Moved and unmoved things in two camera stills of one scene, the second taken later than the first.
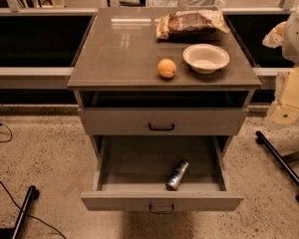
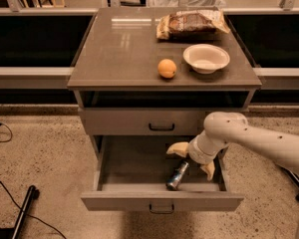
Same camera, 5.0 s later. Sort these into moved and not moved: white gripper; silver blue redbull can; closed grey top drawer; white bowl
Moved: white gripper
Not moved: white bowl; closed grey top drawer; silver blue redbull can
